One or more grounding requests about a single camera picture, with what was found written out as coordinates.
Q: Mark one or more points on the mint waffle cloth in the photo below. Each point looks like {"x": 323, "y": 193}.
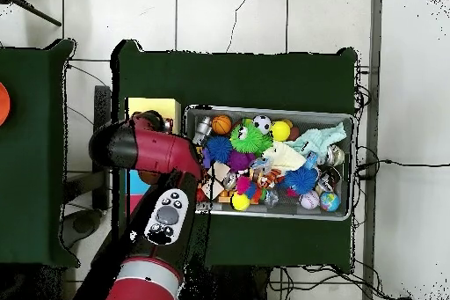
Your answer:
{"x": 316, "y": 138}

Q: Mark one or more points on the small orange basketball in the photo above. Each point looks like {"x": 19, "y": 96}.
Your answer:
{"x": 221, "y": 124}

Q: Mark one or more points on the cream waffle cloth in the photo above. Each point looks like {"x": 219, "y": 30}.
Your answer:
{"x": 286, "y": 157}

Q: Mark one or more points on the wooden box with three holes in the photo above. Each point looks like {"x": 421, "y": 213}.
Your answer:
{"x": 174, "y": 106}

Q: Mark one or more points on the orange disc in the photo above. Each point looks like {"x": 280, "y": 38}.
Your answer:
{"x": 3, "y": 104}

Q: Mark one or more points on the shallow mesh bin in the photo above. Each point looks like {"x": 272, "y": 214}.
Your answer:
{"x": 288, "y": 208}

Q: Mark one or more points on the small globe ball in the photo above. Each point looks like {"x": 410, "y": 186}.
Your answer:
{"x": 329, "y": 201}

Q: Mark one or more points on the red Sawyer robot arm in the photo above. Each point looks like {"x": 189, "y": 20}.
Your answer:
{"x": 158, "y": 150}

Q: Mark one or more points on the small soccer ball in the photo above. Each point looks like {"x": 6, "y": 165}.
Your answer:
{"x": 262, "y": 124}

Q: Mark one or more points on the blue spiky ball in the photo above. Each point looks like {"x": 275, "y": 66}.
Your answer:
{"x": 301, "y": 179}
{"x": 218, "y": 148}

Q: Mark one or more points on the dark green table cloth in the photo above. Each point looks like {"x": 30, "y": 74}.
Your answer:
{"x": 246, "y": 78}
{"x": 31, "y": 173}

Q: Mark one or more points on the black rod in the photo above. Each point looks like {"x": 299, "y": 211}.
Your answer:
{"x": 35, "y": 10}

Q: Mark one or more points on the plain yellow ball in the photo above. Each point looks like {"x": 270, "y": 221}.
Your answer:
{"x": 280, "y": 131}

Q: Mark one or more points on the green spiky puffer toy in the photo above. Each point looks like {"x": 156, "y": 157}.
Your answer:
{"x": 250, "y": 138}

